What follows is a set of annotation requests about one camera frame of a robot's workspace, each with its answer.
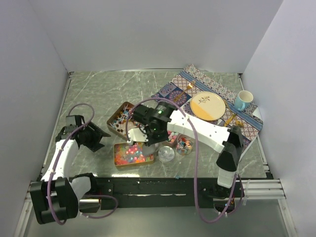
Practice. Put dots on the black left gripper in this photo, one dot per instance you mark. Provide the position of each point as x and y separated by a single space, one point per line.
97 133

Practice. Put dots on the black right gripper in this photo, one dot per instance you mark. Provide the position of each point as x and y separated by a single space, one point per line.
151 141

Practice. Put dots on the metal candy scoop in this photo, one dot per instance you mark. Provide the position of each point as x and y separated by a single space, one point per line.
149 150

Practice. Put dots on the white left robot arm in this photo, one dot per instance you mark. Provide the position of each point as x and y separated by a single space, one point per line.
59 172

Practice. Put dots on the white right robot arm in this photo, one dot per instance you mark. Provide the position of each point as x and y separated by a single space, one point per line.
228 142

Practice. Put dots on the pink tin with star candies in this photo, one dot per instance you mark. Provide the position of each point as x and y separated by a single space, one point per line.
172 138

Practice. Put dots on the gold tin with lollipops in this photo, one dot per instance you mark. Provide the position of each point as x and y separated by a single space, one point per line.
116 123

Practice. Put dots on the clear jar lid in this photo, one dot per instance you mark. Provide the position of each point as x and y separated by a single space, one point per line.
166 154

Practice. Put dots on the patterned placemat cloth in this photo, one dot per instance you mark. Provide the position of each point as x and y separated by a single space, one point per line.
249 116

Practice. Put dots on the clear plastic candy jar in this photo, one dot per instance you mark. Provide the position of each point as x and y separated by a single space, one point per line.
184 145

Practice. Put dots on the gold tin with gummy stars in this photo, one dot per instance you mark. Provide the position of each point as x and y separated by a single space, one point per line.
126 155

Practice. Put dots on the gold fork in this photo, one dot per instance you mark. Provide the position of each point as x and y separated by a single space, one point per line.
189 86

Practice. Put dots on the cream yellow plate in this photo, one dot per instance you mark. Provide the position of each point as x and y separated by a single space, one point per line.
207 106

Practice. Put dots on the light blue mug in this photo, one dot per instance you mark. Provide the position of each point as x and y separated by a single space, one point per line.
243 99

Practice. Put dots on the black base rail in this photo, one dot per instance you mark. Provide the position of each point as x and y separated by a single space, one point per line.
113 193

